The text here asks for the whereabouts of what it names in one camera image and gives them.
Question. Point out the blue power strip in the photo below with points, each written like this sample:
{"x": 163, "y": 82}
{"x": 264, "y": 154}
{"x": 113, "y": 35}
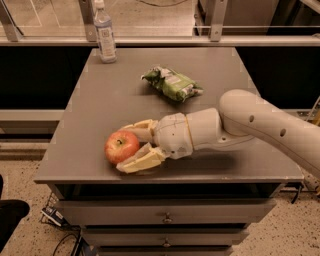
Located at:
{"x": 53, "y": 215}

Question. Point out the black chair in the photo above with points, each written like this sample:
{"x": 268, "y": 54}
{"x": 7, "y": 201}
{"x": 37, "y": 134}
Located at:
{"x": 11, "y": 213}

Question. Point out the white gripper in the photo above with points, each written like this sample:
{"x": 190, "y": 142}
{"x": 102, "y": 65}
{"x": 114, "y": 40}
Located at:
{"x": 173, "y": 134}

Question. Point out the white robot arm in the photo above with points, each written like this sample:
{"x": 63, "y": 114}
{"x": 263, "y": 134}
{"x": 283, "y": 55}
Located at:
{"x": 241, "y": 117}

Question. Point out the blue plastic water bottle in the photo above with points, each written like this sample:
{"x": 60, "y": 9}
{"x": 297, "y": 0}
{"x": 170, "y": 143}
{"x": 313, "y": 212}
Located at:
{"x": 103, "y": 26}

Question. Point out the grey drawer cabinet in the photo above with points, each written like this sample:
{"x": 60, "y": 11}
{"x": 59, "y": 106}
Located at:
{"x": 122, "y": 197}

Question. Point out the red apple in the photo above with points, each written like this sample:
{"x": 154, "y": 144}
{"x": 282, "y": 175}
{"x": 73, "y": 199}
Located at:
{"x": 120, "y": 146}

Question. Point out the green chip bag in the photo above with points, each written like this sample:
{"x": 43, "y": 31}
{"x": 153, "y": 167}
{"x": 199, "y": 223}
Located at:
{"x": 172, "y": 84}

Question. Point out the grey drawer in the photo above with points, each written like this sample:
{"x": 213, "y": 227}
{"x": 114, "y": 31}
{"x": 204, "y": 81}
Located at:
{"x": 165, "y": 212}
{"x": 165, "y": 237}

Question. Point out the middle grey drawer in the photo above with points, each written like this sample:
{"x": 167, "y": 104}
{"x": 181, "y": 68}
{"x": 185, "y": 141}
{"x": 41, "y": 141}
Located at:
{"x": 165, "y": 237}

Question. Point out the yellow frame stand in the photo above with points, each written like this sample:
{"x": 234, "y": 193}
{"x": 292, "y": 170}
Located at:
{"x": 314, "y": 114}

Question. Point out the metal railing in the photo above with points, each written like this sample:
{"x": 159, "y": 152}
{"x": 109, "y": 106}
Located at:
{"x": 224, "y": 23}

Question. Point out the top grey drawer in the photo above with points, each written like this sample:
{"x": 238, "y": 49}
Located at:
{"x": 165, "y": 212}

